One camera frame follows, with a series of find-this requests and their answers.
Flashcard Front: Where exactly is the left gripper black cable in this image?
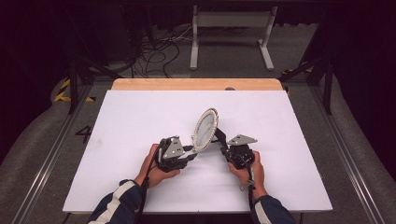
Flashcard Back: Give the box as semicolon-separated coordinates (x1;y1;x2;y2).
134;139;165;224

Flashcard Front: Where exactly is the white board sheet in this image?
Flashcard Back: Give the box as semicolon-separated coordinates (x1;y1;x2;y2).
62;90;333;215

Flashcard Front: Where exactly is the white metal desk frame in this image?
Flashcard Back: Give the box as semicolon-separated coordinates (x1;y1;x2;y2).
190;4;278;72

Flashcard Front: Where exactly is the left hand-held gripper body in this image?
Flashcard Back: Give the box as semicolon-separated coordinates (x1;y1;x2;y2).
155;135;191;173

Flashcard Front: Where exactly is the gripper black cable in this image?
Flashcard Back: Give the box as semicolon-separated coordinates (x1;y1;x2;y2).
134;139;165;224
239;166;258;213

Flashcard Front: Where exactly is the black metal stand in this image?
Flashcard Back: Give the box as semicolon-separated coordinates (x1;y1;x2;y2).
278;55;334;116
66;55;122;116

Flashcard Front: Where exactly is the person's right hand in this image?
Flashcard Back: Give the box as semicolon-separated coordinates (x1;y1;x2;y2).
227;152;269;202

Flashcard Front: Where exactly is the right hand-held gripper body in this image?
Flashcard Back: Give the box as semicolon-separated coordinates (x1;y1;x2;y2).
225;133;259;171

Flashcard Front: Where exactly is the yellow black floor tape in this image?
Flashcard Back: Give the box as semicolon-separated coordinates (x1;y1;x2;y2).
54;78;96;103

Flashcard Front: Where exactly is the wooden table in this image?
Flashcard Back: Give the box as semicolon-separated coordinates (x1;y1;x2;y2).
111;77;284;91

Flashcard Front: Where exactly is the aluminium floor rail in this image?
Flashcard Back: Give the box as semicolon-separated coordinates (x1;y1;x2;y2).
311;85;389;224
10;83;94;224

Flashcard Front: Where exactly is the person's left hand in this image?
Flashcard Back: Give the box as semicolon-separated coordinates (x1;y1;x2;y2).
134;143;181;189

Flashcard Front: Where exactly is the tangle of floor cables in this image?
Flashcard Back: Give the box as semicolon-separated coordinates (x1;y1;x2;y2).
130;26;194;78

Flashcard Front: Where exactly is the oval photo frame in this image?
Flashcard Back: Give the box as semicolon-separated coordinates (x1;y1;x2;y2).
191;107;228;154

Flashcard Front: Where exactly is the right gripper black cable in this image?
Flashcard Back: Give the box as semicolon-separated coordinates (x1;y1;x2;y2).
239;166;258;213

